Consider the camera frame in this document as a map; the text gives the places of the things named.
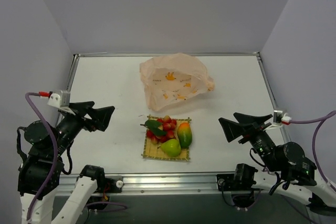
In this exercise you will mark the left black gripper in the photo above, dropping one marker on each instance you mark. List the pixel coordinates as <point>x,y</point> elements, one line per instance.
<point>82,119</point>

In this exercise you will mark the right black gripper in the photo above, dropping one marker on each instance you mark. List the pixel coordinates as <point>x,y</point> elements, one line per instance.
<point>251,132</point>

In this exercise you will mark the fake mango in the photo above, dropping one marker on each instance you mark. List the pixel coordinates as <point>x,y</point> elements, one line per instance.
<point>184,134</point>

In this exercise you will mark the green fake pear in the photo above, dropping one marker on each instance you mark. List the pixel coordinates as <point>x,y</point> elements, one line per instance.
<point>171,147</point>

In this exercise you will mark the red fake fruit bunch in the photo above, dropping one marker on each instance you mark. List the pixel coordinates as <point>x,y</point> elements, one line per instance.
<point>160,130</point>

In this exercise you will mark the translucent orange plastic bag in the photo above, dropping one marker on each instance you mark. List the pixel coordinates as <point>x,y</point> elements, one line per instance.
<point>172,79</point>

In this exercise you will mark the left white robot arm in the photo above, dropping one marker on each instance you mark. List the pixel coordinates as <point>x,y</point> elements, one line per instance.
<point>41,147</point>

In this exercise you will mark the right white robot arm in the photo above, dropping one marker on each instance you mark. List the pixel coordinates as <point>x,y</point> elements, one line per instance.
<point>284,169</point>

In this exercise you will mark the woven bamboo mat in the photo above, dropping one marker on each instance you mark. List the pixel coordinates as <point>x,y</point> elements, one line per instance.
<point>154,151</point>

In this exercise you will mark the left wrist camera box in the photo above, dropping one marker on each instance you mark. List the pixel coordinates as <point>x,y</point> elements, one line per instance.
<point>59,99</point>

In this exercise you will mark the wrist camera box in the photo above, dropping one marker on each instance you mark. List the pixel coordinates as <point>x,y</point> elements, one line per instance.
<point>59,99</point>
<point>280,118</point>

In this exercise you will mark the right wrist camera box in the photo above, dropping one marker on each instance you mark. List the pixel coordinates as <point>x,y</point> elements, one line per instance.
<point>280,118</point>

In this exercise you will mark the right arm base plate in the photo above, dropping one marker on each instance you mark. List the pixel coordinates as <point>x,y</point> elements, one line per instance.
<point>225,182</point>

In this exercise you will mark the front aluminium rail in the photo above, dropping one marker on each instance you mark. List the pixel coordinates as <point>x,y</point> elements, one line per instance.
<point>185,183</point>

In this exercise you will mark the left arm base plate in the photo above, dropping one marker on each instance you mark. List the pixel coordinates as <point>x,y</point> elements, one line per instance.
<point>112,184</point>

